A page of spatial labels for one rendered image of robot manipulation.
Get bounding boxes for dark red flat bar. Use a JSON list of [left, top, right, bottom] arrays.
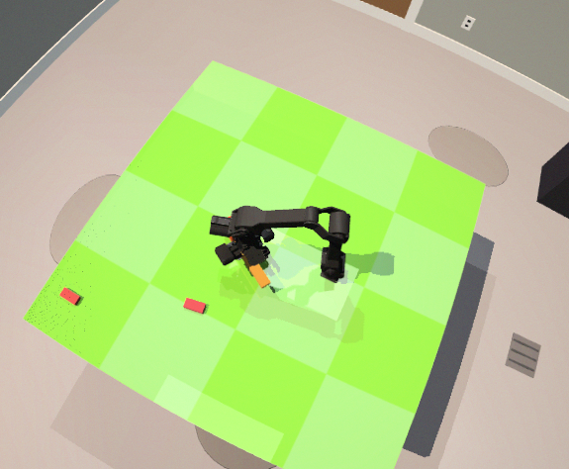
[[183, 298, 206, 314], [59, 287, 81, 306]]

